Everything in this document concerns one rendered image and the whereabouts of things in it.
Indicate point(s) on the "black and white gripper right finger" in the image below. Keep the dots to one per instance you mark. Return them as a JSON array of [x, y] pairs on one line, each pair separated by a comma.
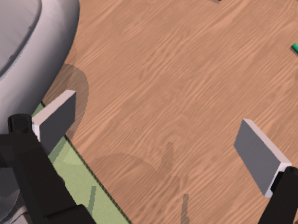
[[271, 171]]

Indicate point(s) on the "green aaa battery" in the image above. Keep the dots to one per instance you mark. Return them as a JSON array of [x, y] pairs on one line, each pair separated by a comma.
[[295, 47]]

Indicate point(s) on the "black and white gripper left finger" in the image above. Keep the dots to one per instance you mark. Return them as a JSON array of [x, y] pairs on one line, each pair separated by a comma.
[[46, 197]]

